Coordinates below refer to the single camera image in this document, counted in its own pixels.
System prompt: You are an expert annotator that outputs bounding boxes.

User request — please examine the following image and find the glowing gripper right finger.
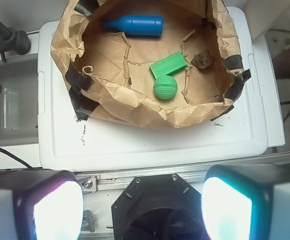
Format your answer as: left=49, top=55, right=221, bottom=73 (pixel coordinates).
left=201, top=163, right=290, bottom=240

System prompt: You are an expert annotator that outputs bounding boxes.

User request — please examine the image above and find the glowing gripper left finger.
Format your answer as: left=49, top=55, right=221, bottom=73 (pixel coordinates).
left=0, top=169, right=84, bottom=240

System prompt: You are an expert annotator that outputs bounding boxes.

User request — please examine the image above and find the brown rock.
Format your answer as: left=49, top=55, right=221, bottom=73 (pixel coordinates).
left=191, top=50, right=215, bottom=70

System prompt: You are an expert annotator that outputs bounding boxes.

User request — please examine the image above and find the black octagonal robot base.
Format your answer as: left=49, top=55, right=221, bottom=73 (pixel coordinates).
left=112, top=173, right=210, bottom=240

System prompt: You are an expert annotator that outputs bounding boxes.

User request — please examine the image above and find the white plastic lid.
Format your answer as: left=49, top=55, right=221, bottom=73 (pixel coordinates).
left=38, top=7, right=268, bottom=172

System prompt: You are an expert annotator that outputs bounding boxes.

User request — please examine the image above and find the grey sink basin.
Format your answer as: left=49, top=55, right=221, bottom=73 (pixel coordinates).
left=0, top=54, right=38, bottom=147

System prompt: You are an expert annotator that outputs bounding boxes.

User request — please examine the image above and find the green dimpled ball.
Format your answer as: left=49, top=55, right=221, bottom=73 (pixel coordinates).
left=153, top=75, right=178, bottom=100

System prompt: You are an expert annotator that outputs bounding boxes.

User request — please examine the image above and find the green rectangular block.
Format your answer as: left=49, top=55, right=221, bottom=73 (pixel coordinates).
left=149, top=52, right=187, bottom=79

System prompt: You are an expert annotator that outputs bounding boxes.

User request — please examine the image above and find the brown paper bag tray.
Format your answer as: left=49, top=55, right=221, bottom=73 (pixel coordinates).
left=51, top=0, right=250, bottom=129

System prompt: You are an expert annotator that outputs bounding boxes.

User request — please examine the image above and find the black faucet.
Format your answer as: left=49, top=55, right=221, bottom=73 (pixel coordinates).
left=0, top=16, right=32, bottom=97

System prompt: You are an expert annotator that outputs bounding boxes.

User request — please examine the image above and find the blue plastic bottle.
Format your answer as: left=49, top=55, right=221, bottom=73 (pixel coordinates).
left=102, top=15, right=164, bottom=37

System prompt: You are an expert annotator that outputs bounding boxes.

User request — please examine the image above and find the metal corner bracket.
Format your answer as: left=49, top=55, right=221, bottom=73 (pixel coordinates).
left=81, top=176, right=97, bottom=194

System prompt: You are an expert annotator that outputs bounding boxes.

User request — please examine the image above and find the aluminium extrusion rail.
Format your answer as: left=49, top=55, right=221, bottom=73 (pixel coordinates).
left=76, top=164, right=290, bottom=193

